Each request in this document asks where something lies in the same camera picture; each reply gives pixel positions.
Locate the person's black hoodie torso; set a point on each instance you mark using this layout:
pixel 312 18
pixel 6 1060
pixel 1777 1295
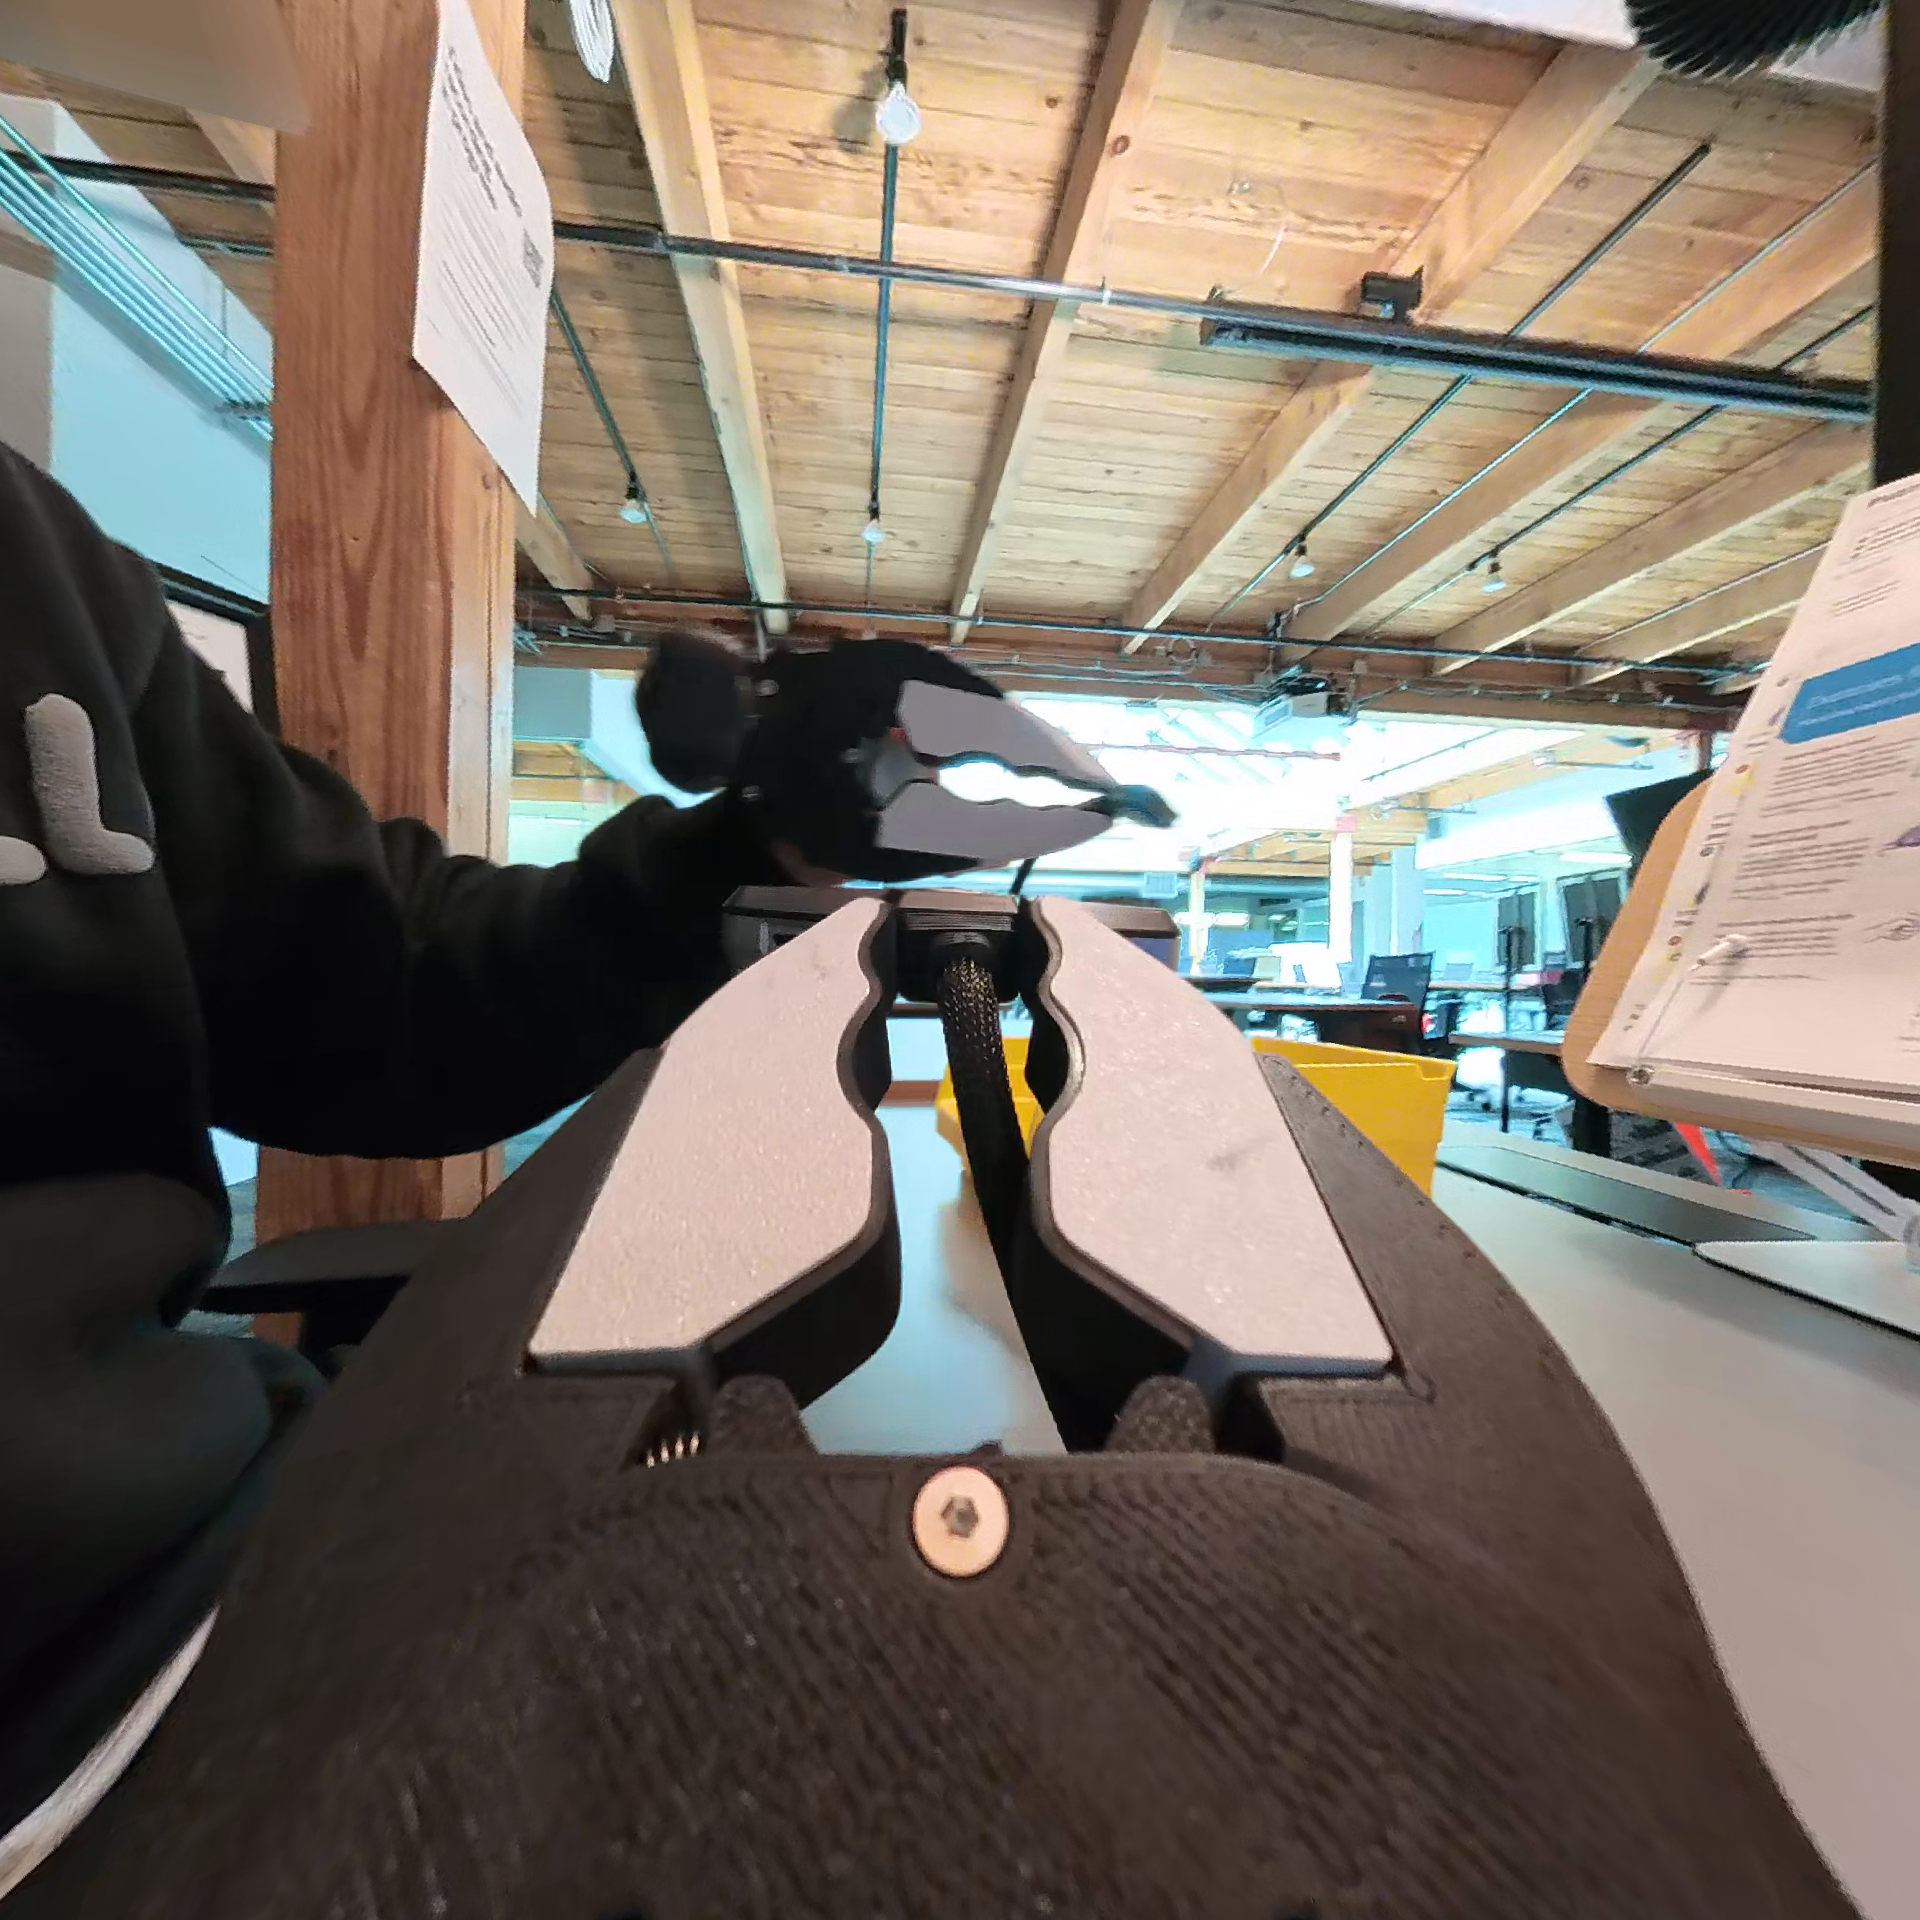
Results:
pixel 89 1126

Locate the black framed poster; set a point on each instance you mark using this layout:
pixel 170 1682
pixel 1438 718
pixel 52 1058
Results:
pixel 224 644

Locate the white round ceiling fixture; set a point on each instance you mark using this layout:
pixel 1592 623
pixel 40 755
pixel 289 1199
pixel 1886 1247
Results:
pixel 592 36

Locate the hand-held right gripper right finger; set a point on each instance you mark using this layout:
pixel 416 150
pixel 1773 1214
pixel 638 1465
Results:
pixel 1200 1201

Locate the black ribbed lamp shade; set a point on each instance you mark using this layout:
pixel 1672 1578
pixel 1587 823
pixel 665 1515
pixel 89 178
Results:
pixel 1739 30

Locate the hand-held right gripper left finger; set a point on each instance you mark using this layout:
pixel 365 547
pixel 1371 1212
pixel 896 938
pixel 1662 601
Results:
pixel 721 1171

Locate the black office chair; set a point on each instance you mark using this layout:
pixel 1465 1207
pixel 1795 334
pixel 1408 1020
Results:
pixel 1395 991

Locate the person's left forearm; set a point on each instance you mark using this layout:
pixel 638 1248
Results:
pixel 494 975

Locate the large black monitor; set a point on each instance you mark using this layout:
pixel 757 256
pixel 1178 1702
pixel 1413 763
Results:
pixel 1651 818

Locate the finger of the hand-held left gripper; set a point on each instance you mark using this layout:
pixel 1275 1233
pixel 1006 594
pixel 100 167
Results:
pixel 973 727
pixel 961 833

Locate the black monitor on stand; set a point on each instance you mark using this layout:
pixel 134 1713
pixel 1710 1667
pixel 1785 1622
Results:
pixel 1588 908
pixel 1517 914

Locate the white paper notice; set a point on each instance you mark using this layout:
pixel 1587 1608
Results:
pixel 480 270

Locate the black ceiling track rail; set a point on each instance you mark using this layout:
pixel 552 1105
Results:
pixel 1500 358

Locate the wooden pillar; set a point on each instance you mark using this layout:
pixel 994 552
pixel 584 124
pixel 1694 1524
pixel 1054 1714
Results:
pixel 388 599

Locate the yellow plastic bin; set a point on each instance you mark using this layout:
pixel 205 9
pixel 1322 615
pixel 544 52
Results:
pixel 1349 1096

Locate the ceiling projector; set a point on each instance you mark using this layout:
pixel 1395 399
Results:
pixel 1291 703

